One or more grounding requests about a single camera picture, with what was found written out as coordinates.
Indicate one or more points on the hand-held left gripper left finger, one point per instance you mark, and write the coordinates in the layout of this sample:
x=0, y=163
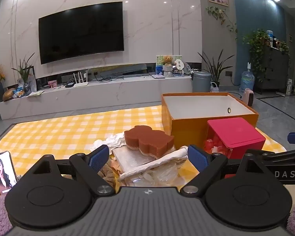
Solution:
x=98, y=158

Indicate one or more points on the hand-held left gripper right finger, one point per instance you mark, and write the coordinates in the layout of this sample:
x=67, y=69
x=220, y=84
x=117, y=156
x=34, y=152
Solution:
x=198, y=158

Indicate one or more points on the orange cardboard box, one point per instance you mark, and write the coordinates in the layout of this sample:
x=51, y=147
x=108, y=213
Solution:
x=194, y=127

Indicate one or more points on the clear plastic bag with papers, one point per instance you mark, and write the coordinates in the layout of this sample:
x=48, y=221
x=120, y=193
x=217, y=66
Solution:
x=162, y=161

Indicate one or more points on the brown sponge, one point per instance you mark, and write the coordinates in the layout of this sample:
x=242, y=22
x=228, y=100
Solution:
x=150, y=139

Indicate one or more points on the brown plush toy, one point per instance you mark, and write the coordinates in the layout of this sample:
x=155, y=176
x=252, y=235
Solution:
x=109, y=174

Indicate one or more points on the white crumpled tissue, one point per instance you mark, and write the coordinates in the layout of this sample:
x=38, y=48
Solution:
x=110, y=141

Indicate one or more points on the yellow checkered mat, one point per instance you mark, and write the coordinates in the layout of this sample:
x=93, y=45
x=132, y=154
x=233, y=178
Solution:
x=64, y=135

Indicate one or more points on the red box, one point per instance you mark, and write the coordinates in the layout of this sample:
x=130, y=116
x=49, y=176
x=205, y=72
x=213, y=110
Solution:
x=236, y=135

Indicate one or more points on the white upright appliance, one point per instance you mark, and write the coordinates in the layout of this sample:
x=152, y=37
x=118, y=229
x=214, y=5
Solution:
x=288, y=87

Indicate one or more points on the pink space heater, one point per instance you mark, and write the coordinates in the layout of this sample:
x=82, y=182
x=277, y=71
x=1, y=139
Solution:
x=248, y=97

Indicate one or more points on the white marble television console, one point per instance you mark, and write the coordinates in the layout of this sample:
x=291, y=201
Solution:
x=100, y=94

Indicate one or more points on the dark grey cabinet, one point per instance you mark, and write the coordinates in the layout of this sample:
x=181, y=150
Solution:
x=275, y=71

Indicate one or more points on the blue water jug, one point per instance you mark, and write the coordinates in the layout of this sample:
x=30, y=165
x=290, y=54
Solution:
x=247, y=80

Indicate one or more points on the grey trash bin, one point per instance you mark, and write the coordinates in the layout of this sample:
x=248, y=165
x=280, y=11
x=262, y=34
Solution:
x=201, y=82

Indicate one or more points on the white router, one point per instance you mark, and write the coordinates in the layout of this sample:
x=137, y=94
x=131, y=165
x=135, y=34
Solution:
x=80, y=82

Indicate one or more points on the small black device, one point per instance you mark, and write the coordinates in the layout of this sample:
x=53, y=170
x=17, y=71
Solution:
x=69, y=85

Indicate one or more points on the pink box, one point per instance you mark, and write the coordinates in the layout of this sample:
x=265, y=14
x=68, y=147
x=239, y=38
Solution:
x=52, y=84

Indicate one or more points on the papers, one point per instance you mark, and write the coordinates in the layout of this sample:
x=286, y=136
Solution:
x=35, y=93

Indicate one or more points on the long-leaf potted plant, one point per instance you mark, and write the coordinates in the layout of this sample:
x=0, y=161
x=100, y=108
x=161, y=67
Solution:
x=215, y=66

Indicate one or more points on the smartphone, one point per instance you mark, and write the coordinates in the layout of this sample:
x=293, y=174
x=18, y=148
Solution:
x=3, y=173

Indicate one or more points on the white round fan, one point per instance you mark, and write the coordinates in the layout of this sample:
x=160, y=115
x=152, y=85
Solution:
x=180, y=64

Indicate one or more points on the teddy bear gift display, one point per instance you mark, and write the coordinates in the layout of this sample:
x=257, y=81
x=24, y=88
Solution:
x=160, y=65

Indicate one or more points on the leafy plant on cabinet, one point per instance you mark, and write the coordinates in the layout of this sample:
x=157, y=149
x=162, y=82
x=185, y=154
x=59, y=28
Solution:
x=257, y=44

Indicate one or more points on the teddy bear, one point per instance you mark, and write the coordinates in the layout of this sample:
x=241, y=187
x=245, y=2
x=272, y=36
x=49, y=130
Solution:
x=167, y=61

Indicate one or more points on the golden bowl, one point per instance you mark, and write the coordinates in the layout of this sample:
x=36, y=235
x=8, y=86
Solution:
x=9, y=95

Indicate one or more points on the potted grass plant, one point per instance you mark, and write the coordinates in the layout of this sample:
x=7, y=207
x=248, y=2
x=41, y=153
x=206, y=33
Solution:
x=24, y=68

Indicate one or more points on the hanging vine plant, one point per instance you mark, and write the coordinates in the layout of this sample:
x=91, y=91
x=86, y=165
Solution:
x=221, y=14

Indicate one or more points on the wall television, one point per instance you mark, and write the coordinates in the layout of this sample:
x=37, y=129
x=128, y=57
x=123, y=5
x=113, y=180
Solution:
x=81, y=33

